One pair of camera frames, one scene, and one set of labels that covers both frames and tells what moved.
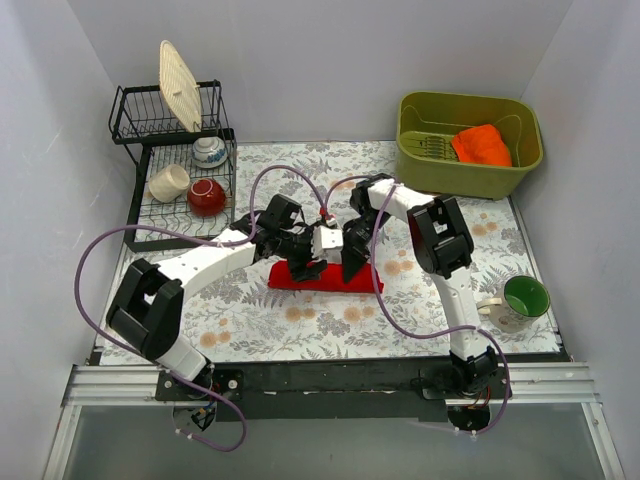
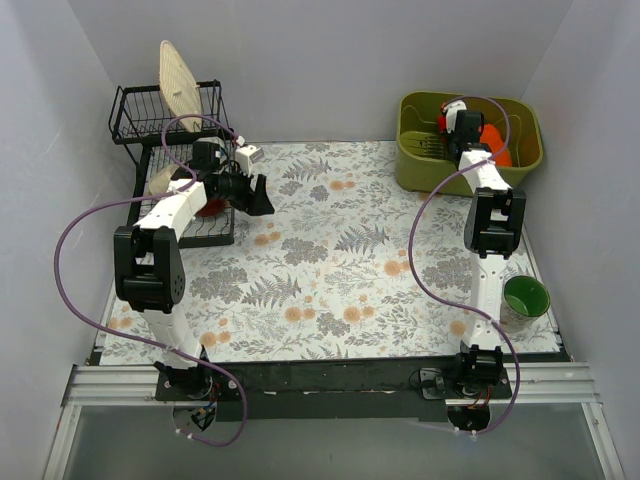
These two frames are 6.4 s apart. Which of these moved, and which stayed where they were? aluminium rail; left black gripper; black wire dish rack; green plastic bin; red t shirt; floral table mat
Moved: left black gripper; red t shirt
Stayed: floral table mat; green plastic bin; black wire dish rack; aluminium rail
